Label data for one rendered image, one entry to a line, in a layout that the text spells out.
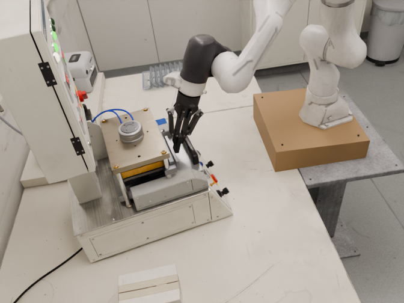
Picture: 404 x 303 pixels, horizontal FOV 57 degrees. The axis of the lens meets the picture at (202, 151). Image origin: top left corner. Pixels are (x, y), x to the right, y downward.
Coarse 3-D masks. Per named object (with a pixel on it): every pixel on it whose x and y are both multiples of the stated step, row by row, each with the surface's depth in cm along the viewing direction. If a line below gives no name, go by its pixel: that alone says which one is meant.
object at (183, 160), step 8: (168, 144) 133; (184, 144) 138; (184, 152) 135; (176, 160) 127; (184, 160) 132; (192, 160) 132; (184, 168) 129; (192, 168) 129; (200, 168) 128; (120, 192) 123; (128, 192) 123; (120, 200) 123
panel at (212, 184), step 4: (200, 156) 157; (200, 160) 150; (200, 164) 140; (204, 164) 154; (204, 168) 146; (208, 168) 155; (208, 180) 135; (212, 180) 144; (208, 184) 129; (212, 184) 132; (216, 184) 147; (212, 188) 132; (216, 188) 141; (216, 192) 134; (220, 196) 135; (224, 200) 139; (228, 204) 142
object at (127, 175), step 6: (156, 162) 120; (162, 162) 120; (138, 168) 118; (144, 168) 119; (150, 168) 120; (156, 168) 122; (162, 168) 122; (126, 174) 118; (132, 174) 119; (138, 174) 120; (144, 174) 121; (126, 180) 120
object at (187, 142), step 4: (184, 140) 135; (188, 140) 134; (188, 144) 132; (188, 148) 131; (192, 148) 130; (192, 152) 129; (196, 152) 129; (192, 156) 128; (196, 156) 128; (196, 160) 129
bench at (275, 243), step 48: (144, 96) 206; (240, 96) 197; (192, 144) 172; (240, 144) 169; (48, 192) 157; (240, 192) 148; (288, 192) 145; (48, 240) 139; (192, 240) 133; (240, 240) 131; (288, 240) 129; (0, 288) 126; (48, 288) 124; (96, 288) 123; (192, 288) 119; (240, 288) 118; (288, 288) 117; (336, 288) 115
